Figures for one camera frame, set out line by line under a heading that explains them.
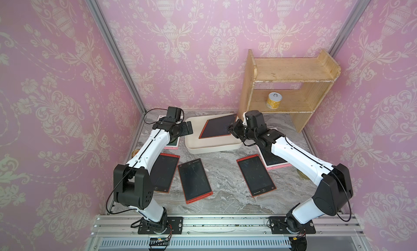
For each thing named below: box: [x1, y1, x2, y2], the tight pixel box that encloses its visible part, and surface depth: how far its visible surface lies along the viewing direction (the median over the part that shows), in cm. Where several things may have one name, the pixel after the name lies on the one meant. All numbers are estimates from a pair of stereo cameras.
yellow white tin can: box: [266, 91, 283, 110], surface depth 94 cm
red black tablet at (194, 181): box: [177, 158, 214, 205], surface depth 93 cm
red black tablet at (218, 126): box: [198, 113, 238, 140], surface depth 95 cm
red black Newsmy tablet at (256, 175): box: [236, 153, 277, 198], surface depth 92 cm
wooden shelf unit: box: [238, 48, 341, 134], surface depth 85 cm
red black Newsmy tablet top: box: [150, 152, 181, 194], surface depth 94 cm
